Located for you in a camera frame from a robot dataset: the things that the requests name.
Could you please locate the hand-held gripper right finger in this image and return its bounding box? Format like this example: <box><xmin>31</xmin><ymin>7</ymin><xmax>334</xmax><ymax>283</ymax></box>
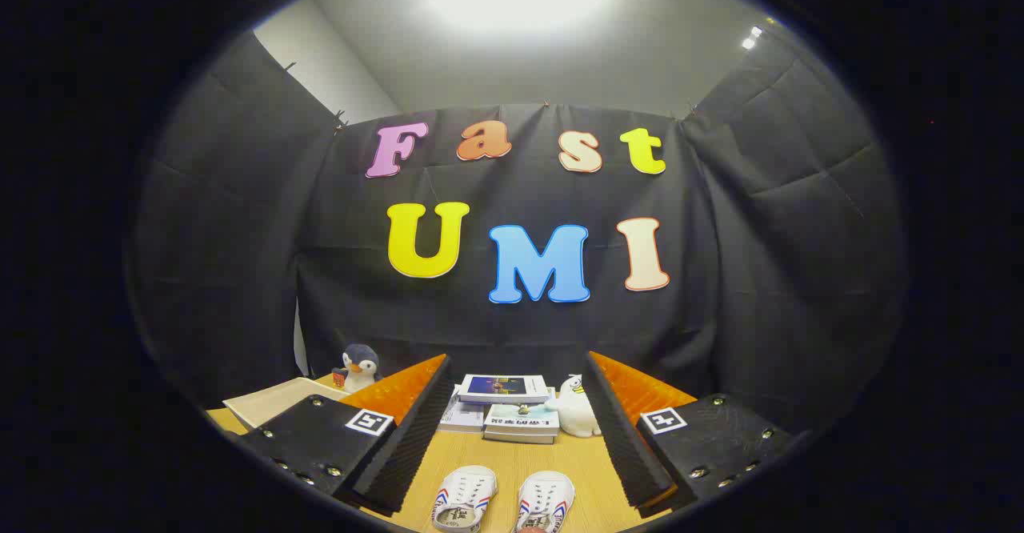
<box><xmin>584</xmin><ymin>350</ymin><xmax>797</xmax><ymax>518</ymax></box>

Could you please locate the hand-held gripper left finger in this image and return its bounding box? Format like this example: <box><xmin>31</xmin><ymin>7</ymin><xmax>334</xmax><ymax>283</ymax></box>
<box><xmin>237</xmin><ymin>354</ymin><xmax>454</xmax><ymax>518</ymax></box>

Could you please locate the white canvas shoe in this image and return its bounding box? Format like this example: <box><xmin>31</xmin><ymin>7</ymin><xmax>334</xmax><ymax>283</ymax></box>
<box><xmin>514</xmin><ymin>471</ymin><xmax>575</xmax><ymax>533</ymax></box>
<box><xmin>432</xmin><ymin>465</ymin><xmax>498</xmax><ymax>533</ymax></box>

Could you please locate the beige fabric storage box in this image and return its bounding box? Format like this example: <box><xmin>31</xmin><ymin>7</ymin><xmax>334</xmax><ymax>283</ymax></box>
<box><xmin>224</xmin><ymin>377</ymin><xmax>349</xmax><ymax>430</ymax></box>

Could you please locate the white duck plush toy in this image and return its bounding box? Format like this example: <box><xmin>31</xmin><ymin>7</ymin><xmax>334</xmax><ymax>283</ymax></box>
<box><xmin>546</xmin><ymin>375</ymin><xmax>602</xmax><ymax>438</ymax></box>

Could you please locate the thin white text-cover book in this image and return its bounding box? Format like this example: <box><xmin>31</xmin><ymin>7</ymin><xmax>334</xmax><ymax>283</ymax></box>
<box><xmin>438</xmin><ymin>385</ymin><xmax>487</xmax><ymax>435</ymax></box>

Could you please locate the grey penguin plush toy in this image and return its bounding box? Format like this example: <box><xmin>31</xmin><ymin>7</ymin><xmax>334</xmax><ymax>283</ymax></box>
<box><xmin>332</xmin><ymin>343</ymin><xmax>383</xmax><ymax>394</ymax></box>

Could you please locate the thick book with teal cover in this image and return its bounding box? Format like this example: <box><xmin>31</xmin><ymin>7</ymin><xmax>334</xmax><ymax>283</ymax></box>
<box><xmin>484</xmin><ymin>402</ymin><xmax>561</xmax><ymax>438</ymax></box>

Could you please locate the book with blue picture cover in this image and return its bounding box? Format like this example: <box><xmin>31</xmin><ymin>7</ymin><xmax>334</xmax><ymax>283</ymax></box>
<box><xmin>458</xmin><ymin>374</ymin><xmax>551</xmax><ymax>404</ymax></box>

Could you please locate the black backdrop cloth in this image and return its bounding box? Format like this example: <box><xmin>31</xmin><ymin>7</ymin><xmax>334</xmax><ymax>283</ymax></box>
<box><xmin>128</xmin><ymin>29</ymin><xmax>909</xmax><ymax>438</ymax></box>

